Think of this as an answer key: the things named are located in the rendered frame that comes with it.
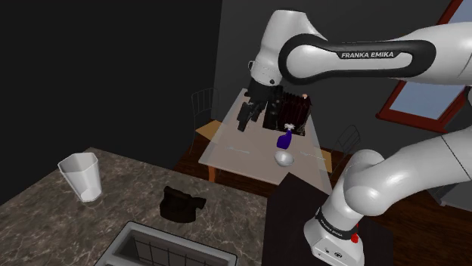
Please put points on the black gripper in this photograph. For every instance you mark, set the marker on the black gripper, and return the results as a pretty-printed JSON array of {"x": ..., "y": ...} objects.
[{"x": 258, "y": 92}]

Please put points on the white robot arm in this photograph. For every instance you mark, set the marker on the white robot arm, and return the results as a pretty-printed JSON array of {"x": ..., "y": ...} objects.
[{"x": 372, "y": 184}]

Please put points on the silver cutlery piece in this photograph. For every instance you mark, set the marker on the silver cutlery piece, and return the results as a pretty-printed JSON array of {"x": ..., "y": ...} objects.
[
  {"x": 236, "y": 149},
  {"x": 313, "y": 156}
]

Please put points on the black dish rack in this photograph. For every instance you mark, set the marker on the black dish rack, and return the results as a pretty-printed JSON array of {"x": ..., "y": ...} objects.
[{"x": 293, "y": 110}]

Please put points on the blue spray bottle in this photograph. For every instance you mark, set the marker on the blue spray bottle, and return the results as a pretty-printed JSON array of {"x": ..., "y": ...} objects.
[{"x": 284, "y": 141}]

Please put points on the pale dining table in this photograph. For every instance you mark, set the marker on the pale dining table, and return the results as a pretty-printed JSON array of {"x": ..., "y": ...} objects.
[{"x": 254, "y": 162}]

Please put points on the white bowl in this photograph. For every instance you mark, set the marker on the white bowl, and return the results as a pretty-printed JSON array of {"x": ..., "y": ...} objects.
[{"x": 284, "y": 158}]

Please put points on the dark robot stand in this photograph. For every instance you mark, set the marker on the dark robot stand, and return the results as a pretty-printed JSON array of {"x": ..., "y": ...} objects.
[{"x": 287, "y": 217}]

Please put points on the black lidded pot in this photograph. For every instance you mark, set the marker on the black lidded pot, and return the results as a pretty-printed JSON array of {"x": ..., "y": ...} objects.
[{"x": 180, "y": 206}]

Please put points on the red-framed window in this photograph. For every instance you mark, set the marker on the red-framed window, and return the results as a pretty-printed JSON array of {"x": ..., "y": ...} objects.
[{"x": 427, "y": 101}]

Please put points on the white faceted cup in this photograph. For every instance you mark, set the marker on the white faceted cup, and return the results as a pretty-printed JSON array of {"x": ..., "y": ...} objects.
[{"x": 82, "y": 176}]

